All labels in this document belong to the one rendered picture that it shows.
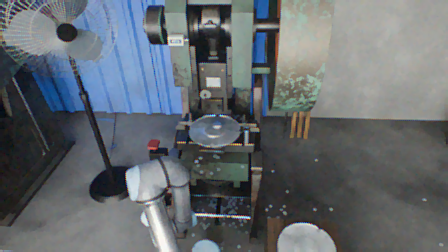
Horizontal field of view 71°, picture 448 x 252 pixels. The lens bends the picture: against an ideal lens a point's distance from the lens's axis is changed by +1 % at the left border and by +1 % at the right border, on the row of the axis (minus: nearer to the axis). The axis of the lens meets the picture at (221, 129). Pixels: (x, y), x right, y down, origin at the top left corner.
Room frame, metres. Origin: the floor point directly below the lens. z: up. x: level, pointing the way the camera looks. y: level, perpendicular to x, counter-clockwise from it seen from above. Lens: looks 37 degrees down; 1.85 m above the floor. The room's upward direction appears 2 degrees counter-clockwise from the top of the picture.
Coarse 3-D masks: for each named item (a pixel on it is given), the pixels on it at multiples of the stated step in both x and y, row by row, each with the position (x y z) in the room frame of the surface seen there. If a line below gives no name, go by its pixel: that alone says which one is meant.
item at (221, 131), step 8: (200, 120) 1.49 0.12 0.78; (208, 120) 1.49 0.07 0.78; (216, 120) 1.48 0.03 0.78; (224, 120) 1.48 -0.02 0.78; (232, 120) 1.48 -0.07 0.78; (192, 128) 1.42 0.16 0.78; (200, 128) 1.41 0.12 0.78; (208, 128) 1.40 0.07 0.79; (216, 128) 1.40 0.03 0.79; (224, 128) 1.40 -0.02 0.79; (232, 128) 1.40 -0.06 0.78; (192, 136) 1.34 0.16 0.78; (200, 136) 1.34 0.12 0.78; (208, 136) 1.33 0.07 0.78; (216, 136) 1.33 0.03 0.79; (224, 136) 1.33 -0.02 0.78; (232, 136) 1.33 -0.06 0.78; (200, 144) 1.27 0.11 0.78; (208, 144) 1.27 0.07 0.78; (216, 144) 1.27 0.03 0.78; (224, 144) 1.26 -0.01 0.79
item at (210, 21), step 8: (208, 8) 1.46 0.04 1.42; (216, 8) 1.46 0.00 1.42; (208, 16) 1.44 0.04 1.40; (216, 16) 1.44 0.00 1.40; (208, 24) 1.41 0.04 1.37; (216, 24) 1.42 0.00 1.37; (208, 32) 1.44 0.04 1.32; (216, 32) 1.43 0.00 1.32; (208, 40) 1.46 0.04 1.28; (216, 40) 1.46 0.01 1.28; (224, 40) 1.50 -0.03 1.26; (208, 48) 1.47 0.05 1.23; (216, 48) 1.46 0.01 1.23
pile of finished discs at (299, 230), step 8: (296, 224) 1.03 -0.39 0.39; (304, 224) 1.03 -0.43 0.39; (288, 232) 0.98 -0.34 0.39; (296, 232) 0.98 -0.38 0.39; (304, 232) 0.98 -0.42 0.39; (312, 232) 0.98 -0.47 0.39; (320, 232) 0.98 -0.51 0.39; (280, 240) 0.94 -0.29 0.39; (288, 240) 0.94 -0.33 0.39; (296, 240) 0.93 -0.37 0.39; (304, 240) 0.93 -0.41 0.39; (312, 240) 0.93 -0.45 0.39; (320, 240) 0.93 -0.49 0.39; (328, 240) 0.93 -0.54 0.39; (280, 248) 0.89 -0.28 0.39; (288, 248) 0.89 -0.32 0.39; (296, 248) 0.89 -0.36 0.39; (304, 248) 0.88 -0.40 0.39; (312, 248) 0.88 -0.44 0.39; (320, 248) 0.88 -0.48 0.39; (328, 248) 0.88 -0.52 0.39
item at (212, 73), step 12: (204, 60) 1.47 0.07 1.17; (216, 60) 1.46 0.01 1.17; (204, 72) 1.44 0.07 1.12; (216, 72) 1.43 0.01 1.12; (204, 84) 1.44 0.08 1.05; (216, 84) 1.43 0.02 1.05; (204, 96) 1.42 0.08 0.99; (216, 96) 1.43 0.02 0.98; (204, 108) 1.44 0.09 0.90; (216, 108) 1.40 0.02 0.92; (228, 108) 1.43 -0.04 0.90
